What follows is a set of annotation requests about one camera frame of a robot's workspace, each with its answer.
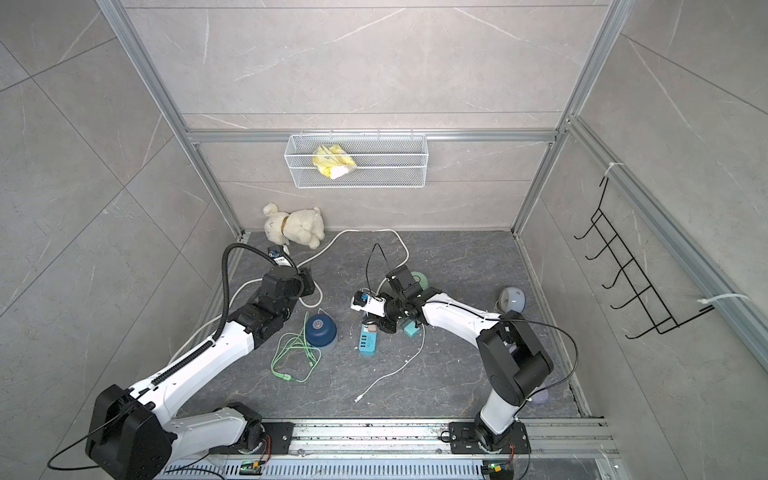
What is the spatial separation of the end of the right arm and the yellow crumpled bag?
0.36 metres

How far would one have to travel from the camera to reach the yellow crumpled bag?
0.86m

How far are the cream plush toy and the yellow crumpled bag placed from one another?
11.5 inches

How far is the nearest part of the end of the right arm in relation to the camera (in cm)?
66

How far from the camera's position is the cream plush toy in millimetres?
1106

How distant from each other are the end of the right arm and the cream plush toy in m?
0.46

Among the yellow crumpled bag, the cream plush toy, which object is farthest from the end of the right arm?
the cream plush toy

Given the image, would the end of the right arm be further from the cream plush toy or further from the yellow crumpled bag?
the cream plush toy
